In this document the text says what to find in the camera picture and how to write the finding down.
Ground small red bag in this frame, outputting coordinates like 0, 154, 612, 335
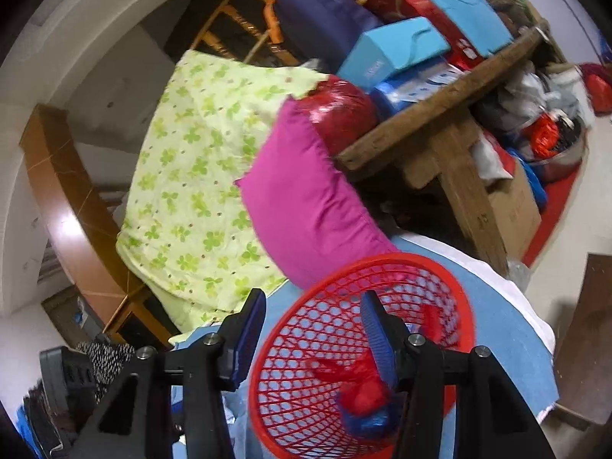
581, 62, 612, 116

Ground green floral blanket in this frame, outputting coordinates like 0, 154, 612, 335
116, 50, 330, 333

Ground brown wooden board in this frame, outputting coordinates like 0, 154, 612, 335
552, 253, 612, 431

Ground red and blue cloth item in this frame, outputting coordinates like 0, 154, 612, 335
311, 344, 405, 438

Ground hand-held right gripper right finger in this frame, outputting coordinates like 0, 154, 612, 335
360, 291, 558, 459

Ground orange wooden frame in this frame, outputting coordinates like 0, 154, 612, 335
191, 0, 307, 68

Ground blue and white packets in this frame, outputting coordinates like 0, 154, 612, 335
373, 62, 462, 116

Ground red floor mat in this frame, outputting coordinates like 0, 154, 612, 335
521, 167, 581, 269

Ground blue cloth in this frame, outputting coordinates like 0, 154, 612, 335
169, 236, 560, 459

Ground black and white patterned cloth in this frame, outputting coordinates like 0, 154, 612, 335
76, 337, 137, 402

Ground metal basin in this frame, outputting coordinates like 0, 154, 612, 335
526, 115, 589, 182

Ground red plastic mesh basket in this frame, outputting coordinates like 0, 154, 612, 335
247, 251, 479, 459

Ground cardboard box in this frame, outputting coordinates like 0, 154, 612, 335
488, 163, 543, 264

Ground light blue box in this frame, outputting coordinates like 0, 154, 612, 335
336, 16, 450, 91
421, 0, 514, 58

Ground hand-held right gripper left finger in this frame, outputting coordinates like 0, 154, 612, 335
67, 288, 267, 459

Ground red box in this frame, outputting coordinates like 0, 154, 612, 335
351, 0, 479, 72

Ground navy cushion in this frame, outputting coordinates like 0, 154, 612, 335
275, 0, 383, 75

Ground blue plastic bag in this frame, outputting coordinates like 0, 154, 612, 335
514, 150, 548, 211

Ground grey plastic bags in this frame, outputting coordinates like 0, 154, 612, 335
473, 64, 579, 130

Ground wooden table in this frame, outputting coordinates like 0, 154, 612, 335
335, 26, 550, 278

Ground red plastic bag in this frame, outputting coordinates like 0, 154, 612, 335
299, 76, 381, 158

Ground magenta pillow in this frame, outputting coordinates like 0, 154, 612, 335
234, 98, 400, 290

